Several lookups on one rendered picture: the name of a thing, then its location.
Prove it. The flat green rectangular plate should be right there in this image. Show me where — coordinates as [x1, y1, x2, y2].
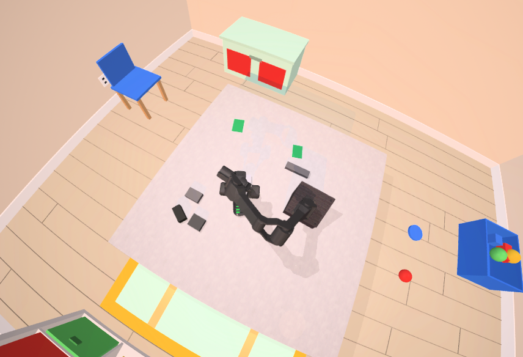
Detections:
[232, 119, 244, 132]

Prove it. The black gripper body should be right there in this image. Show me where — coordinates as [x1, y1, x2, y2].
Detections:
[219, 182, 260, 199]

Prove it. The small green block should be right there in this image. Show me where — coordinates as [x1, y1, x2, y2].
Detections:
[292, 145, 302, 158]

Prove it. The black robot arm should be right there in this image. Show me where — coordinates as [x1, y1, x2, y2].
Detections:
[217, 166, 317, 246]

